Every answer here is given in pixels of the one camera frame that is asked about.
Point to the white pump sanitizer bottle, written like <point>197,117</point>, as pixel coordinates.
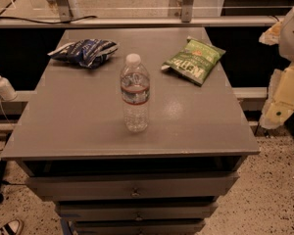
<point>7,91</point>

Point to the bottom grey drawer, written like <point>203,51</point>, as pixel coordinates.
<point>147,227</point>

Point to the black and white sneaker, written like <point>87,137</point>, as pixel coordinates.
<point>14,227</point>

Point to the metal frame post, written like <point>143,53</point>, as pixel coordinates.
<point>68,10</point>
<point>181,9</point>

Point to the top grey drawer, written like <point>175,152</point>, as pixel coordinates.
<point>125,187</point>

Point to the grey drawer cabinet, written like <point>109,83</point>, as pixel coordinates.
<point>130,149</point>

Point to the right metal frame post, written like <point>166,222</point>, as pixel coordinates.
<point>181,9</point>

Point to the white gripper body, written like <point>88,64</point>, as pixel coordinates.
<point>293,36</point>

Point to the blue chip bag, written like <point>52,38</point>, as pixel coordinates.
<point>87,53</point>

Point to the clear plastic water bottle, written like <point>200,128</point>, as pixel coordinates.
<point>135,89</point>

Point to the middle grey drawer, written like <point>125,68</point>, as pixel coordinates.
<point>136,212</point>

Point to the grey drawer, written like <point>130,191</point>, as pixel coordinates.
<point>125,187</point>
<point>136,212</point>
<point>147,227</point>

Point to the green jalapeno chip bag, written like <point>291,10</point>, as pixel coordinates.
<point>194,61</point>

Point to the left metal frame post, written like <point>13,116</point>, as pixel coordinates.
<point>68,10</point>

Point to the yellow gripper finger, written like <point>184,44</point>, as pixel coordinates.
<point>271,35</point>

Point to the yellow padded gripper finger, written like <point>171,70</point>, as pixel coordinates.
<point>279,106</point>

